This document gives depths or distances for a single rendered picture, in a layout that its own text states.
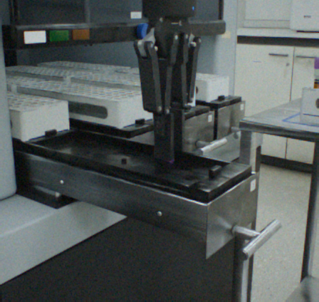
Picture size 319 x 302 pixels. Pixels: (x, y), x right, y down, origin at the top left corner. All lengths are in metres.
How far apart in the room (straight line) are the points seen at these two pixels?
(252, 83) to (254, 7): 0.86
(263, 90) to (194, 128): 2.14
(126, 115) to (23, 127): 0.18
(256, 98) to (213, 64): 1.93
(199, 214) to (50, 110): 0.35
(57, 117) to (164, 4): 0.30
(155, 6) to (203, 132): 0.43
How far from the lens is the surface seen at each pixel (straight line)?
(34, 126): 0.75
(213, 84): 1.05
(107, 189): 0.60
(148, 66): 0.59
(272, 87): 3.02
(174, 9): 0.59
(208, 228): 0.52
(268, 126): 0.83
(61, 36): 0.72
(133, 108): 0.81
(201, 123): 0.95
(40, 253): 0.68
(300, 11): 2.94
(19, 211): 0.69
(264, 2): 3.71
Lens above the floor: 1.01
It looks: 16 degrees down
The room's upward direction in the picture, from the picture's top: straight up
